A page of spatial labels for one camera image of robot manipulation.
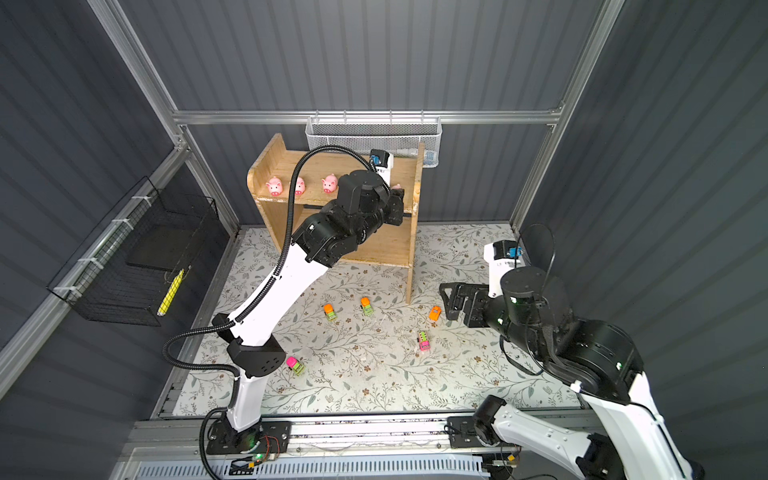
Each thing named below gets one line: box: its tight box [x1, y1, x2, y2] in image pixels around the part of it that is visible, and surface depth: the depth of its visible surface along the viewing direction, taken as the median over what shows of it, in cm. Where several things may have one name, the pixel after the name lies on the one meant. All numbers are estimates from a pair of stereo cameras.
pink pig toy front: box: [321, 173, 338, 194], surface depth 70 cm
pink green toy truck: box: [419, 331, 431, 351], surface depth 90 cm
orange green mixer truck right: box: [360, 296, 374, 317], surface depth 98 cm
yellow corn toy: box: [157, 268, 185, 316], surface depth 69 cm
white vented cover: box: [131, 458, 485, 480], surface depth 71 cm
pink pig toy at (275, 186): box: [266, 176, 283, 197], surface depth 69 cm
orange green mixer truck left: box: [323, 303, 338, 322], surface depth 96 cm
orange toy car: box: [428, 305, 442, 321], surface depth 96 cm
